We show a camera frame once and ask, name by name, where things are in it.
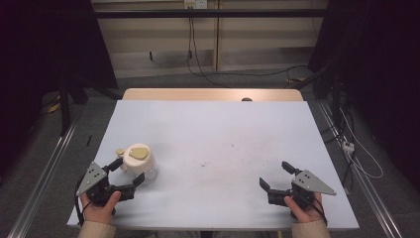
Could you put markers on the clear bottle with cream lid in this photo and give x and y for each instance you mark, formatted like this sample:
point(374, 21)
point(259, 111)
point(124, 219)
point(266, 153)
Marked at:
point(138, 160)

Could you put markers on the white wall socket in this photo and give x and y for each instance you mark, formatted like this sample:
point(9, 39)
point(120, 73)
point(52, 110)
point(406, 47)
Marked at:
point(195, 3)

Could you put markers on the black metal stand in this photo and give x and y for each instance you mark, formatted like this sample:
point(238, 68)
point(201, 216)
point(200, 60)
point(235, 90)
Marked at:
point(64, 105)

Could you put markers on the small black floor piece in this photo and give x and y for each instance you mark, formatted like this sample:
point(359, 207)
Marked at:
point(88, 140)

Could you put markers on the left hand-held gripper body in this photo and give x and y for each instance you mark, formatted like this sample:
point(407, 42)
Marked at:
point(95, 185)

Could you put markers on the wooden wall post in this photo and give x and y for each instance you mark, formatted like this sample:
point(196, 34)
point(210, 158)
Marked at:
point(216, 39)

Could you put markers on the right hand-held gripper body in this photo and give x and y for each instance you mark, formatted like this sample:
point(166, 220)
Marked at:
point(310, 185)

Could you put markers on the person's right hand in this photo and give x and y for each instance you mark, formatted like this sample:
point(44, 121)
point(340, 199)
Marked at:
point(305, 214)

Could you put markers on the dark curtain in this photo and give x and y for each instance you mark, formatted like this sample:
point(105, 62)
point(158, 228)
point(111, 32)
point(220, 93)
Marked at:
point(39, 66)
point(383, 66)

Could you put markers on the dark table grommet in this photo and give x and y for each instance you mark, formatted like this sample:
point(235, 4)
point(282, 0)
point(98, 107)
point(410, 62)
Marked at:
point(246, 99)

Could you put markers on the wooden table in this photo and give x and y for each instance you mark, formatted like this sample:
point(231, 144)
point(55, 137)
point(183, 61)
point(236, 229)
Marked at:
point(198, 94)

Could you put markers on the person's left hand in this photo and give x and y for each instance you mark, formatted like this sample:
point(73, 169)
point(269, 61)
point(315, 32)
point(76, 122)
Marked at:
point(99, 213)

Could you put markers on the aluminium floor rail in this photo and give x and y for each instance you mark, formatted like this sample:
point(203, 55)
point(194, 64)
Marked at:
point(43, 185)
point(369, 191)

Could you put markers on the black horizontal bar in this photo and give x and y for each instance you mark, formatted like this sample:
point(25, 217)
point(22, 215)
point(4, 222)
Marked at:
point(211, 13)

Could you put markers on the white table board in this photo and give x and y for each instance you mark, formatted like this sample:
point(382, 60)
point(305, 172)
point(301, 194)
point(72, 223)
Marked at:
point(211, 139)

